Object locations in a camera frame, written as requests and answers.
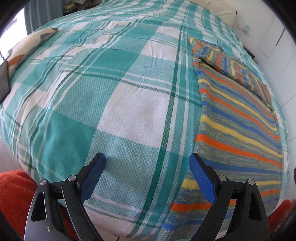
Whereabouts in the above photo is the cream patterned pillow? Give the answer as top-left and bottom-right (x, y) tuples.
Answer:
(5, 27), (59, 70)

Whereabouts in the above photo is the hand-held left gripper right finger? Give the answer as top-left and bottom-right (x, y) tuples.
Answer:
(188, 153), (271, 241)

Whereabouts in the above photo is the teal plaid bedspread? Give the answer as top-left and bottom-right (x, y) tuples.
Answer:
(0, 0), (290, 240)

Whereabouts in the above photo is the striped knit sweater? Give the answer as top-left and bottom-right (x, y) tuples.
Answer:
(162, 35), (285, 241)

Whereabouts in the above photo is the blue curtain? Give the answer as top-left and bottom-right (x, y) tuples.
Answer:
(24, 0), (64, 33)

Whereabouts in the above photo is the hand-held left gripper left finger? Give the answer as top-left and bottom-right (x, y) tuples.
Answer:
(24, 152), (107, 241)

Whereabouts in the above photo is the dark wooden nightstand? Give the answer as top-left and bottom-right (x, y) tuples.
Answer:
(245, 46), (256, 60)

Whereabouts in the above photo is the window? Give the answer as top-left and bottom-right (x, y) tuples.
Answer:
(3, 8), (28, 47)

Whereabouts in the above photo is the white wardrobe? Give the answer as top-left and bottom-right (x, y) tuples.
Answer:
(236, 0), (296, 139)

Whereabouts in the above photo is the white wall socket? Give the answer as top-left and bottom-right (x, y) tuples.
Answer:
(239, 22), (251, 35)

